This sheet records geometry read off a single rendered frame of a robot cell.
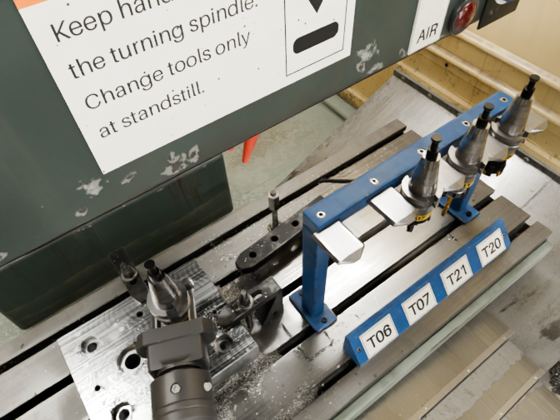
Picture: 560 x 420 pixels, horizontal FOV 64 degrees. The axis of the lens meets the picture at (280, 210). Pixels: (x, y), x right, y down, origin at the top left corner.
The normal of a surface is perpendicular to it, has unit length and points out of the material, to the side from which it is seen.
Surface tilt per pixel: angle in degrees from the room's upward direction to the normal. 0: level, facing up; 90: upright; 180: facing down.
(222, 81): 90
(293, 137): 0
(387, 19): 90
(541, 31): 90
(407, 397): 7
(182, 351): 1
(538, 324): 24
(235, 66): 90
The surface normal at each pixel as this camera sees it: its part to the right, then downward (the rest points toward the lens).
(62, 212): 0.59, 0.63
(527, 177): -0.36, -0.36
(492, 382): 0.07, -0.67
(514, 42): -0.81, 0.48
